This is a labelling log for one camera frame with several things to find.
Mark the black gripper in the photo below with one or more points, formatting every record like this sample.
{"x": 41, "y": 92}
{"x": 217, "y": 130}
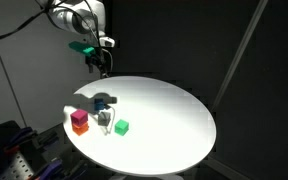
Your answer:
{"x": 97, "y": 60}

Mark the blue block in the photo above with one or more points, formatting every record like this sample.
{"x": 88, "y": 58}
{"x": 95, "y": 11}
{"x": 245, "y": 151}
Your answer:
{"x": 99, "y": 104}

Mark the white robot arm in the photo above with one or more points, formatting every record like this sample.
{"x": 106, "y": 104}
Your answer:
{"x": 83, "y": 17}

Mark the gray block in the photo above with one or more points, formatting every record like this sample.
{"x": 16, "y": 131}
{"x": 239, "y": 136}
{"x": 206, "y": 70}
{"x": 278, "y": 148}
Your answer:
{"x": 104, "y": 118}

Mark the pink block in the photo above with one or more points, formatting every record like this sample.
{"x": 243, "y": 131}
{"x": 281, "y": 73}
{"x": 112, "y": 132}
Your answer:
{"x": 79, "y": 117}

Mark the orange block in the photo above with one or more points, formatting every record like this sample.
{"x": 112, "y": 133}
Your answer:
{"x": 79, "y": 130}

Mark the green block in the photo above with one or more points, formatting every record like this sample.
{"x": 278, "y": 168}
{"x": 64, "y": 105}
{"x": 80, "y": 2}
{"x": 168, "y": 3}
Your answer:
{"x": 121, "y": 127}

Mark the white round table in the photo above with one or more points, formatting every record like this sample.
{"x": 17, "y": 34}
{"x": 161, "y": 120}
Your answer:
{"x": 169, "y": 132}

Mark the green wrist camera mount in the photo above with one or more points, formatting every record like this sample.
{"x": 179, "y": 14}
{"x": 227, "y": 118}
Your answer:
{"x": 83, "y": 48}

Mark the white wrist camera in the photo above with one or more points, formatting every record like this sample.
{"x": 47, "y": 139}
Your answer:
{"x": 107, "y": 42}

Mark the orange handled clamp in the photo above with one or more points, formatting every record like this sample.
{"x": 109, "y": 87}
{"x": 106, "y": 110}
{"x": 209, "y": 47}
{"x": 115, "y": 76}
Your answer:
{"x": 20, "y": 137}

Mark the purple handled clamp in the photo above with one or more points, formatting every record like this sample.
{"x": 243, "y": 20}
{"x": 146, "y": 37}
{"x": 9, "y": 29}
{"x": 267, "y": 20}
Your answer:
{"x": 48, "y": 170}

